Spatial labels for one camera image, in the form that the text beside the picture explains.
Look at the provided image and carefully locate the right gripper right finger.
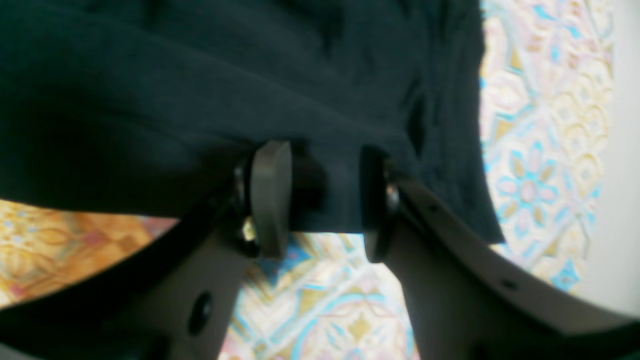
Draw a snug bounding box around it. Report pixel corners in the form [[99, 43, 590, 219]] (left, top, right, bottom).
[[359, 146, 639, 360]]

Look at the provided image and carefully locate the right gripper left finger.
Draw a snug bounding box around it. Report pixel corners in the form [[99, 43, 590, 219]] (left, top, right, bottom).
[[1, 141, 293, 360]]

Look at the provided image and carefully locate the black t-shirt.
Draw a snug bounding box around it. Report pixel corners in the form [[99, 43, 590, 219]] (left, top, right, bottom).
[[0, 0, 504, 244]]

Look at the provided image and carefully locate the patterned tablecloth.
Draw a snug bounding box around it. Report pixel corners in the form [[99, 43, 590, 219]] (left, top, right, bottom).
[[1, 0, 614, 360]]

